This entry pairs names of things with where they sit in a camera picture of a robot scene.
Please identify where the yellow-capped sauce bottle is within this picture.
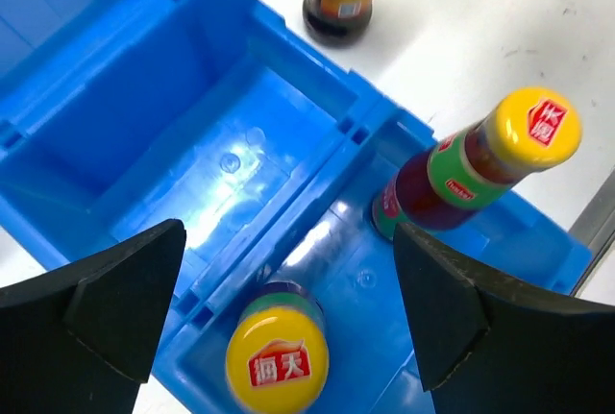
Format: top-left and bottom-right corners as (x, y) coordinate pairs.
(225, 281), (330, 413)

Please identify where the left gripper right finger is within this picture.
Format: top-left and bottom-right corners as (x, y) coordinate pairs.
(393, 224), (614, 413)

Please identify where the aluminium frame rail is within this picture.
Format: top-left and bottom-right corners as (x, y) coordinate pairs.
(569, 172), (615, 295)

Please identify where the green-labelled sauce bottle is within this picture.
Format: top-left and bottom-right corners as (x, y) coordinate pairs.
(371, 86), (582, 240)

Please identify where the blue three-compartment plastic bin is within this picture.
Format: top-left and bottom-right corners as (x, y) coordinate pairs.
(1, 0), (590, 413)

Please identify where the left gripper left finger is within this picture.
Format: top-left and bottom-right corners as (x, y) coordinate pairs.
(1, 219), (186, 413)

